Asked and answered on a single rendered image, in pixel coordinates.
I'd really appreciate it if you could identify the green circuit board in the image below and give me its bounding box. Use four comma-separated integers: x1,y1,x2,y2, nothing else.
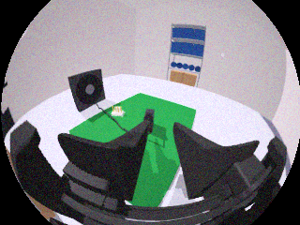
68,93,196,207

